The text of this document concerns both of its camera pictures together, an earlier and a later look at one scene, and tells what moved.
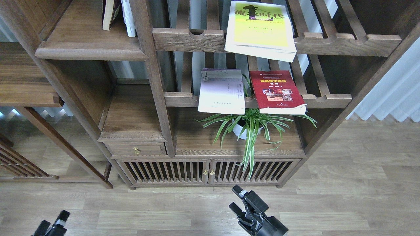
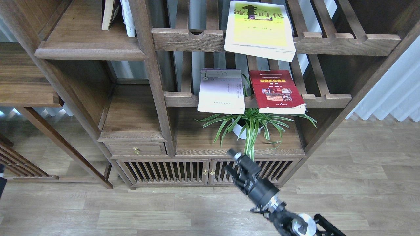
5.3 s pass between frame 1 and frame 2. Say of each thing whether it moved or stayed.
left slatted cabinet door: stayed
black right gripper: moved
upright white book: stayed
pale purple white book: stayed
